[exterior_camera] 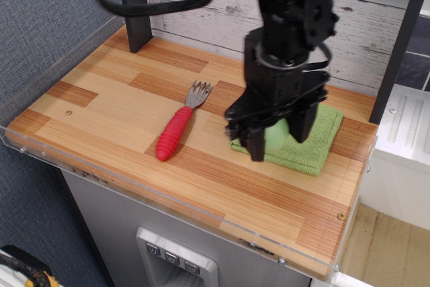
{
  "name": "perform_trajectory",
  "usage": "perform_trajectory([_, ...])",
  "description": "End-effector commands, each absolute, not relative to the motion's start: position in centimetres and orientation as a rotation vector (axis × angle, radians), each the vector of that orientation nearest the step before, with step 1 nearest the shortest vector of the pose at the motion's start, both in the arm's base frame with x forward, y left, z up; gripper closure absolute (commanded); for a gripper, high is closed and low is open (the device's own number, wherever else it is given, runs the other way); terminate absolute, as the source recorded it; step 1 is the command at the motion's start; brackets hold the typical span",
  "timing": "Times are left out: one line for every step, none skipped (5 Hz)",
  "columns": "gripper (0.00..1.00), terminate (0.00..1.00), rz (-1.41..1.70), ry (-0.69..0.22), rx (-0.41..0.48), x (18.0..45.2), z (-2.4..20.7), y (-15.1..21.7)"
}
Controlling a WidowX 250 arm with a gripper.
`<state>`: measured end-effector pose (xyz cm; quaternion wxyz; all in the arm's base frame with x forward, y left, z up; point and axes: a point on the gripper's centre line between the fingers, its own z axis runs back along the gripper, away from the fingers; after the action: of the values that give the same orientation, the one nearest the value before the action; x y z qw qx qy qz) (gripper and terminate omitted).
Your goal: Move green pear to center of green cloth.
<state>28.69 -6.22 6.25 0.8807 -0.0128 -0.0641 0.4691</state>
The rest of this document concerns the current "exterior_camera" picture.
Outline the green toy pear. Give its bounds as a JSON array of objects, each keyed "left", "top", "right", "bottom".
[{"left": 265, "top": 119, "right": 290, "bottom": 153}]

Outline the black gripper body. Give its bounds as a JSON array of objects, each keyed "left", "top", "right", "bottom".
[{"left": 225, "top": 28, "right": 331, "bottom": 139}]

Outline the folded green cloth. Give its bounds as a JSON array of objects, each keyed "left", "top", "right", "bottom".
[{"left": 228, "top": 103, "right": 344, "bottom": 177}]

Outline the grey toy fridge cabinet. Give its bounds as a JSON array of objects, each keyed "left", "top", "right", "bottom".
[{"left": 62, "top": 171, "right": 311, "bottom": 286}]

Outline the right dark grey post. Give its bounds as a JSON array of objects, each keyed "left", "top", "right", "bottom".
[{"left": 369, "top": 0, "right": 424, "bottom": 125}]

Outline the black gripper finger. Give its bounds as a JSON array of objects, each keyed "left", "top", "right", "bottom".
[
  {"left": 240, "top": 127, "right": 265, "bottom": 162},
  {"left": 288, "top": 104, "right": 318, "bottom": 143}
]

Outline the white toy sink unit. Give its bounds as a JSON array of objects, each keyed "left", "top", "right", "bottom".
[{"left": 359, "top": 85, "right": 429, "bottom": 229}]

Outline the red handled metal fork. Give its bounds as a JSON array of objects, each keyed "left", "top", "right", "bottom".
[{"left": 156, "top": 81, "right": 212, "bottom": 161}]

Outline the yellow object at corner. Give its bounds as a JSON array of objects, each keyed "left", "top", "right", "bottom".
[{"left": 24, "top": 271, "right": 61, "bottom": 287}]

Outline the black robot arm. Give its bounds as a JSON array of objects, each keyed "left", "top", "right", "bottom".
[{"left": 225, "top": 0, "right": 339, "bottom": 161}]

